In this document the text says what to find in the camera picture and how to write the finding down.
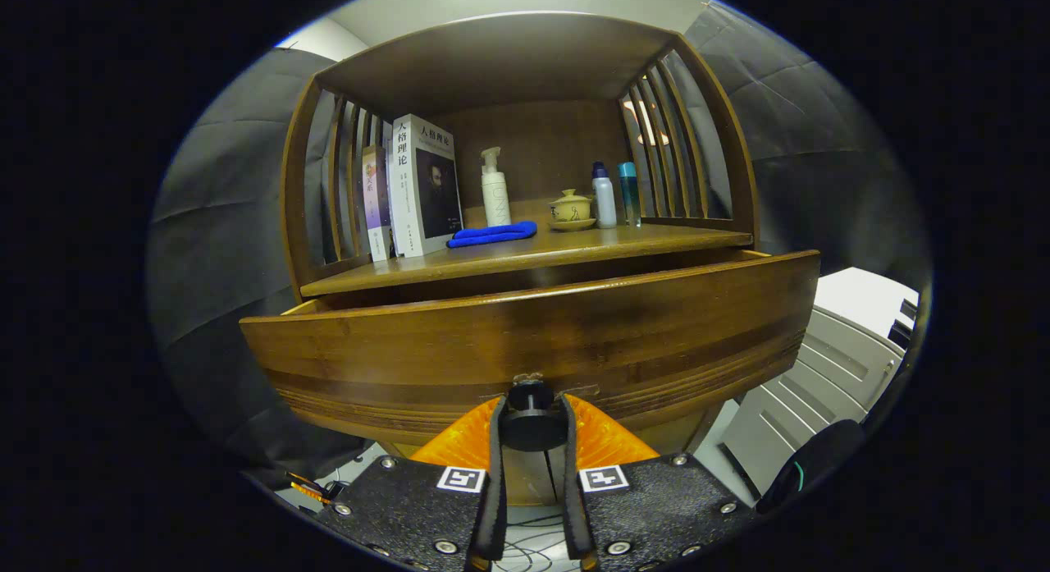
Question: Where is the white drawer unit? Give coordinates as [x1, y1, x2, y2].
[720, 267, 920, 499]

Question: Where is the large white and black book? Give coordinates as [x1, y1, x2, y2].
[387, 114, 464, 259]

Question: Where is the teal slim bottle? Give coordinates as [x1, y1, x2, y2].
[618, 162, 642, 228]

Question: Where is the black rounded object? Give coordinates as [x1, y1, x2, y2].
[755, 419, 866, 515]

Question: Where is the wooden drawer with black knob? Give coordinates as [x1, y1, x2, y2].
[240, 249, 821, 454]

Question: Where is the white pump bottle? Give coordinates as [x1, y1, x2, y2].
[481, 147, 512, 227]

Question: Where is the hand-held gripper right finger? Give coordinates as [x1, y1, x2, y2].
[560, 394, 760, 572]

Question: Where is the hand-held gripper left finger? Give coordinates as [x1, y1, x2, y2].
[316, 396, 509, 572]

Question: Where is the black backdrop cloth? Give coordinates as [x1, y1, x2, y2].
[146, 0, 932, 474]

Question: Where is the white bottle with blue cap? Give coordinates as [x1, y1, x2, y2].
[591, 162, 618, 229]

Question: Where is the wooden countertop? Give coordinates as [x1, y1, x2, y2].
[299, 196, 754, 298]

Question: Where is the thin purple book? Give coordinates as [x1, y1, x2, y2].
[362, 144, 393, 263]

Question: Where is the brown wooden cabinet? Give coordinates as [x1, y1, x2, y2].
[279, 12, 760, 507]

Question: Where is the folded blue cloth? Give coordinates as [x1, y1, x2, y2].
[447, 221, 538, 249]

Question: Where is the small orange and black tool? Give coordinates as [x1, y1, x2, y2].
[285, 471, 345, 506]

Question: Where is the beige lidded teacup with saucer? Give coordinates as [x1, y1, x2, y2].
[548, 189, 598, 231]

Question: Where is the tangle of floor cables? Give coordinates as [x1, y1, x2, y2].
[500, 506, 579, 572]

